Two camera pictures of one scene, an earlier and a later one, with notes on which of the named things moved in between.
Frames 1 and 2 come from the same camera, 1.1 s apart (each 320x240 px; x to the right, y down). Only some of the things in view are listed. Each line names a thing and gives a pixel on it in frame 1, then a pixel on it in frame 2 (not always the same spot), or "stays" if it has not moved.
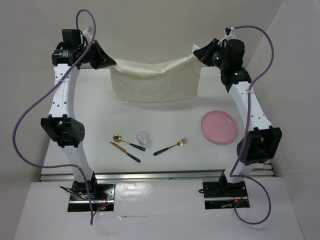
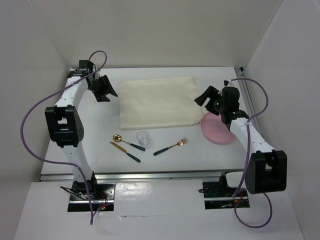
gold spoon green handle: (118, 138) stays
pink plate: (219, 126) stays
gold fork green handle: (180, 142) stays
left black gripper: (102, 60) → (107, 87)
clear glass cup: (144, 139) stays
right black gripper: (204, 54) → (211, 93)
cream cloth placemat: (138, 81) → (158, 102)
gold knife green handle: (122, 149) stays
